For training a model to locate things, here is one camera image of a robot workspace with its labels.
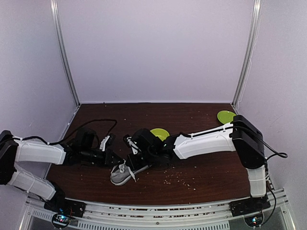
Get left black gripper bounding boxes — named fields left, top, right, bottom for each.
left=81, top=147, right=124, bottom=167

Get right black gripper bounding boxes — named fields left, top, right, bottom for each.
left=126, top=149, right=157, bottom=171

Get white shoelace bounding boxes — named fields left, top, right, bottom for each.
left=118, top=161, right=136, bottom=182

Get grey canvas sneaker red sole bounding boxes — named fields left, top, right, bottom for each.
left=110, top=165, right=149, bottom=186

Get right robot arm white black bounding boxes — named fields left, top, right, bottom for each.
left=123, top=115, right=267, bottom=212

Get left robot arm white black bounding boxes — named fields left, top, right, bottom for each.
left=0, top=127, right=123, bottom=213

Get green plastic bowl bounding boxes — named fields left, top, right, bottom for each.
left=150, top=128, right=170, bottom=141

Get green plastic plate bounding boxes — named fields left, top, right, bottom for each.
left=217, top=110, right=236, bottom=124

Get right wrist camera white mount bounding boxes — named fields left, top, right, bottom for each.
left=123, top=134, right=141, bottom=155

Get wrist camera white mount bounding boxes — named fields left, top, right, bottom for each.
left=123, top=134, right=141, bottom=155
left=99, top=134, right=116, bottom=151

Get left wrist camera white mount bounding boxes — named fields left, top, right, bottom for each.
left=99, top=134, right=116, bottom=151

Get left black cable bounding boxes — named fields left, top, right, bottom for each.
left=7, top=118, right=118, bottom=147

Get black cable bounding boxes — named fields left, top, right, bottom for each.
left=7, top=118, right=118, bottom=147
left=231, top=121, right=288, bottom=226

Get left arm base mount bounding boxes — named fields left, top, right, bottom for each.
left=44, top=189, right=86, bottom=218

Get front aluminium rail base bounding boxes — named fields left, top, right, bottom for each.
left=19, top=186, right=298, bottom=230

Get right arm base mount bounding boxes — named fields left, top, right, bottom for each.
left=229, top=195, right=271, bottom=217

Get right black cable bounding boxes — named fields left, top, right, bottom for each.
left=231, top=121, right=288, bottom=226

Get left aluminium frame post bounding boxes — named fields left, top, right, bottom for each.
left=50, top=0, right=81, bottom=107

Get aluminium frame post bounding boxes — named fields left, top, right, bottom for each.
left=50, top=0, right=81, bottom=107
left=232, top=0, right=262, bottom=113

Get right aluminium frame post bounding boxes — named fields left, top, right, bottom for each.
left=232, top=0, right=262, bottom=113

